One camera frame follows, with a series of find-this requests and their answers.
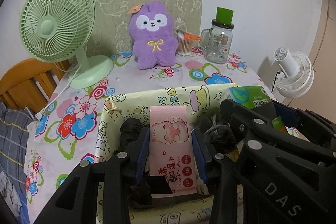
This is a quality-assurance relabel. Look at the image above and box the floral tablecloth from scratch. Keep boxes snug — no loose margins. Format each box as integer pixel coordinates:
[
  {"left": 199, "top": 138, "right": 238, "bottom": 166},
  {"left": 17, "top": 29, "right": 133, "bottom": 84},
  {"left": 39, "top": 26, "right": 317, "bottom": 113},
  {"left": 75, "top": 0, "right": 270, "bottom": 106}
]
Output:
[{"left": 23, "top": 48, "right": 263, "bottom": 223}]

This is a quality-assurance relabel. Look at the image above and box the black fan power cable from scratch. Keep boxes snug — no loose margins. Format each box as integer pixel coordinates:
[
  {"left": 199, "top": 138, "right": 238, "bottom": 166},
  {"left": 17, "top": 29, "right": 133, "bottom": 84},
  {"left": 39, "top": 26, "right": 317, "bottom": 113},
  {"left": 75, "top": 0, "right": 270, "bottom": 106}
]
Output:
[{"left": 270, "top": 70, "right": 281, "bottom": 93}]

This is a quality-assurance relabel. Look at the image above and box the beige door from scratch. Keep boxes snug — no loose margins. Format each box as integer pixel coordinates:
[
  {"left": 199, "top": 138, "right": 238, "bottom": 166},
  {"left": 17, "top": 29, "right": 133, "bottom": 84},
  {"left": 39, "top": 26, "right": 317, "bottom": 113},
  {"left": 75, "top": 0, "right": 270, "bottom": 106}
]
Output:
[{"left": 284, "top": 0, "right": 335, "bottom": 122}]

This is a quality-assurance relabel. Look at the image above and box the green desk fan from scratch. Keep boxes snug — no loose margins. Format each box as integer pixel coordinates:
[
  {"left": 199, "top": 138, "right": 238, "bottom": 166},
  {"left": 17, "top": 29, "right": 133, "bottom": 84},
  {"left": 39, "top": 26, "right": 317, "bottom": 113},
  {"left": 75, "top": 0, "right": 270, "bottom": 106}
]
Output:
[{"left": 19, "top": 0, "right": 114, "bottom": 89}]

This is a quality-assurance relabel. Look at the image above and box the cotton swab container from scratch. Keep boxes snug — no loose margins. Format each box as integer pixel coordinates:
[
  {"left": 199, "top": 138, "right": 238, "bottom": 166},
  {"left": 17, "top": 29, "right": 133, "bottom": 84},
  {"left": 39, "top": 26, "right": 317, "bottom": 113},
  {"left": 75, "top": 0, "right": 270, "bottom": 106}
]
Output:
[{"left": 177, "top": 34, "right": 194, "bottom": 56}]

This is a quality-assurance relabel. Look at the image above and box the black roll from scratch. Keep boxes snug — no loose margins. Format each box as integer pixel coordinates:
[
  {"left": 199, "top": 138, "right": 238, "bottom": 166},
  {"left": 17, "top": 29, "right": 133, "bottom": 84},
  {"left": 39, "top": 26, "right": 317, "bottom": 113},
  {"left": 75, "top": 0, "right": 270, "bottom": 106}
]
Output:
[{"left": 118, "top": 118, "right": 148, "bottom": 152}]

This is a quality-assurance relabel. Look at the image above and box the patterned cardboard backboard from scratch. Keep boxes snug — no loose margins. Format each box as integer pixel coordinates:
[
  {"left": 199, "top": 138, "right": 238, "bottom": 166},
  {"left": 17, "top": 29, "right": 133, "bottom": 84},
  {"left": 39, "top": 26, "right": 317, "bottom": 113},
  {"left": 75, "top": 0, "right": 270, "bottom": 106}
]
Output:
[{"left": 87, "top": 0, "right": 203, "bottom": 56}]

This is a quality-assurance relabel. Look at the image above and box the green cup on jar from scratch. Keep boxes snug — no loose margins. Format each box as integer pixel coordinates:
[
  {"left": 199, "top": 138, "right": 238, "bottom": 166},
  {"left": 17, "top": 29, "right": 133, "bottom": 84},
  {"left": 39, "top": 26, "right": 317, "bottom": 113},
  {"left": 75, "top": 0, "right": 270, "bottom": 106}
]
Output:
[{"left": 216, "top": 7, "right": 234, "bottom": 25}]

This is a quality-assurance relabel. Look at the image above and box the white standing fan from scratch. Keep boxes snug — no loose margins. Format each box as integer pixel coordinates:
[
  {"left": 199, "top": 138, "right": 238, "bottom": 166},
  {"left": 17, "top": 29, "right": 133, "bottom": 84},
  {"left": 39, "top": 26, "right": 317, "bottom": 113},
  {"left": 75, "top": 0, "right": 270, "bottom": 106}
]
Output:
[{"left": 273, "top": 47, "right": 314, "bottom": 98}]

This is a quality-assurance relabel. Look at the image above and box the green tissue pack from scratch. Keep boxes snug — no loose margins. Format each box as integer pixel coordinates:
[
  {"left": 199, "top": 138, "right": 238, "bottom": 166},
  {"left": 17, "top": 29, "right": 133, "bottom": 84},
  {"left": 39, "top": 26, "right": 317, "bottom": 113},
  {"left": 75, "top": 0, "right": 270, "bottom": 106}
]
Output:
[{"left": 225, "top": 86, "right": 288, "bottom": 133}]

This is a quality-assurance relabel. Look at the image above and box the grey drawstring pouch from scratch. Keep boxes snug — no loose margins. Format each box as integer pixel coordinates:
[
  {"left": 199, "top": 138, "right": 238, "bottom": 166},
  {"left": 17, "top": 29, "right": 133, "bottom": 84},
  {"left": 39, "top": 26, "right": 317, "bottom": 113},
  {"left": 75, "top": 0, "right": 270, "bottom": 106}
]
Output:
[{"left": 197, "top": 114, "right": 237, "bottom": 154}]

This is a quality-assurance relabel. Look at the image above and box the grey plaid bedding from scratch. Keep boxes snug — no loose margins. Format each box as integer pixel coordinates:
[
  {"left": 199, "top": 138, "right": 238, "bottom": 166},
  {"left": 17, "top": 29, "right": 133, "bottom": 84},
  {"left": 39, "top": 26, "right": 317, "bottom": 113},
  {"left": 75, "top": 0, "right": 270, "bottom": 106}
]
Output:
[{"left": 0, "top": 103, "right": 35, "bottom": 196}]

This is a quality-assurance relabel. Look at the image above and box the wooden chair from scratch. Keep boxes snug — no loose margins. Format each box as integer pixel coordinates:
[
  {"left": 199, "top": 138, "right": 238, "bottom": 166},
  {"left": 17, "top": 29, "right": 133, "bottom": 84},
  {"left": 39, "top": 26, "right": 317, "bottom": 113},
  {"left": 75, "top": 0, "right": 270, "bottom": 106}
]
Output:
[{"left": 1, "top": 58, "right": 70, "bottom": 113}]

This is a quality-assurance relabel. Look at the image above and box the purple plush toy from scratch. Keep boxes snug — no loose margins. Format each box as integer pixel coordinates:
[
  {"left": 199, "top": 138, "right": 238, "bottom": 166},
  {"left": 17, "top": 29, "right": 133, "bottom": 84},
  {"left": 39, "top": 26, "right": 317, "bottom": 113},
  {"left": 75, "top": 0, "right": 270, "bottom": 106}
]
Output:
[{"left": 128, "top": 1, "right": 178, "bottom": 70}]

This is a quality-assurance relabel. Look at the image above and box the glass mason jar mug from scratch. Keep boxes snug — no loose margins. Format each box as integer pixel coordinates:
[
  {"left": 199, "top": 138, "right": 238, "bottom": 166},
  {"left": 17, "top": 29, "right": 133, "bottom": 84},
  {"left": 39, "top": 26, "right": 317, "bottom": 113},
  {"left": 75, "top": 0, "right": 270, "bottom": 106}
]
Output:
[{"left": 199, "top": 19, "right": 234, "bottom": 64}]

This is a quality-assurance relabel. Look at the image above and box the yellow cartoon tissue pack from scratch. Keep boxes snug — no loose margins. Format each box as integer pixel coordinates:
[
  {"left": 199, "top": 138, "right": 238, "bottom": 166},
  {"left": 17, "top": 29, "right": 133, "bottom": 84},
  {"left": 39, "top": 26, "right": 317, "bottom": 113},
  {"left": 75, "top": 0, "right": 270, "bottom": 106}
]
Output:
[{"left": 286, "top": 127, "right": 309, "bottom": 141}]

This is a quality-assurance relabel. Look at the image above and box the white fan power cable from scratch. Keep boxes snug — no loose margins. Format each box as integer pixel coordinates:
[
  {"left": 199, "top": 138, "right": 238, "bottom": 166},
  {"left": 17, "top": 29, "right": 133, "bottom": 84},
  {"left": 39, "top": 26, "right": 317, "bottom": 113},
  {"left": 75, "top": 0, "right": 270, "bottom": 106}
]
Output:
[{"left": 34, "top": 66, "right": 82, "bottom": 121}]

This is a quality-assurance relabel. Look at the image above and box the yellow cartoon fabric storage box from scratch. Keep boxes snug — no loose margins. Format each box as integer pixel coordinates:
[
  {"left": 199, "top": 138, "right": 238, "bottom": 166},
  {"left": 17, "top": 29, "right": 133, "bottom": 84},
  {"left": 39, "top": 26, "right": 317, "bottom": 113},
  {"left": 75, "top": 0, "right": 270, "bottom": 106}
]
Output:
[{"left": 94, "top": 84, "right": 237, "bottom": 223}]

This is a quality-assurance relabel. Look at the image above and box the pink wet wipes pack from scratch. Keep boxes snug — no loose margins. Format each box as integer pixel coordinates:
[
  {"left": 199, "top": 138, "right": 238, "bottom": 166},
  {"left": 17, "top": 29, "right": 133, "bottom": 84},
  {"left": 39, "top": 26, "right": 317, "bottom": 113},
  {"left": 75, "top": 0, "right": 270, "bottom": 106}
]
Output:
[{"left": 149, "top": 106, "right": 197, "bottom": 198}]

